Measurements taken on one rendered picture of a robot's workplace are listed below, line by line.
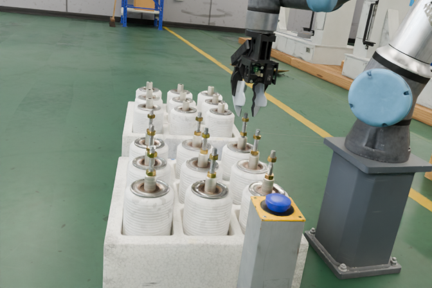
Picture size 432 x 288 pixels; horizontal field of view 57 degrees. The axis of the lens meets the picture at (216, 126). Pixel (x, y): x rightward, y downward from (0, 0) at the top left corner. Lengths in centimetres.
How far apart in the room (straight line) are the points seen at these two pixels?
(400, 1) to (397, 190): 273
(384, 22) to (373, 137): 263
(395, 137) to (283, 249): 45
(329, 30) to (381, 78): 335
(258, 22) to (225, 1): 653
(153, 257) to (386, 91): 53
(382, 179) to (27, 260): 83
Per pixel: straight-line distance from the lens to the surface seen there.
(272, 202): 62
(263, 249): 64
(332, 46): 418
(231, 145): 103
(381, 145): 98
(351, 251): 107
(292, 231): 63
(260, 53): 91
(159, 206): 76
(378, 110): 83
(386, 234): 109
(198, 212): 77
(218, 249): 78
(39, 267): 102
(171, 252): 77
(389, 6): 358
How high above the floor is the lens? 62
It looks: 18 degrees down
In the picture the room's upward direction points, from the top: 7 degrees clockwise
